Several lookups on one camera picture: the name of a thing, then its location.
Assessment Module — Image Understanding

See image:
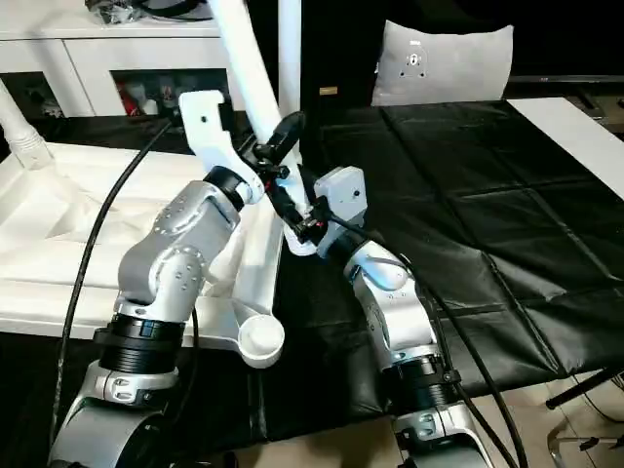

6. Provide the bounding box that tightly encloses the white plastic table top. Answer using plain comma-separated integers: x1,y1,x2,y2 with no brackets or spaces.
0,139,288,369

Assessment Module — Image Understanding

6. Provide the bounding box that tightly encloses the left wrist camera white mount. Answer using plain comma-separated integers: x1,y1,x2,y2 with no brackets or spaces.
176,89,268,205

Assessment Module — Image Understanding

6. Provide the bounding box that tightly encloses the chrome stand base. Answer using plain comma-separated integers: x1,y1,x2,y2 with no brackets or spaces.
545,420,624,468

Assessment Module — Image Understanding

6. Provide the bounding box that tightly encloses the black table frame leg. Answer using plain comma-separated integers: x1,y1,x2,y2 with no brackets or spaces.
544,364,624,410

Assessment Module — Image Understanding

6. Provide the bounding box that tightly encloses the dark robot lower body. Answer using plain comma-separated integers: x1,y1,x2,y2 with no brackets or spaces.
164,447,246,468

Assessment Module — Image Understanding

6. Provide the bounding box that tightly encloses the black cabinet with yellow label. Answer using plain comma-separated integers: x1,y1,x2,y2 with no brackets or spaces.
298,0,392,112

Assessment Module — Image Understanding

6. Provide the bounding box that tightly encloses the white flat board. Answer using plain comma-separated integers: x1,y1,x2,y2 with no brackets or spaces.
505,96,624,190

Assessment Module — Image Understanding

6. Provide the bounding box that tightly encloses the white glass-door cabinet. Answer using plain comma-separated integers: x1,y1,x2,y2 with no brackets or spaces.
0,18,236,119

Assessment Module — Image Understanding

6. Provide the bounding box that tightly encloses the grey helmet on cabinet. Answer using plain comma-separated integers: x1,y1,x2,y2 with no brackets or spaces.
139,0,216,21

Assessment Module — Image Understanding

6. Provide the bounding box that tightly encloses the dark clutter on cabinet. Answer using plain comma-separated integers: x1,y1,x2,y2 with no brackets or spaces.
84,0,148,26

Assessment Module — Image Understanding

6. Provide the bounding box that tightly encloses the white plastic table leg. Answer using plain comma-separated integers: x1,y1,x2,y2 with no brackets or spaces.
0,76,57,171
207,0,319,258
275,0,303,119

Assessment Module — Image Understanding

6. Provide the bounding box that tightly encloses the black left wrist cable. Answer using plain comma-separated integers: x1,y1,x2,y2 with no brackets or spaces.
55,115,200,441

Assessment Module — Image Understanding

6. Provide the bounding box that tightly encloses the black work mat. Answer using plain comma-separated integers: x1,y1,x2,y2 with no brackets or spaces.
0,96,624,468

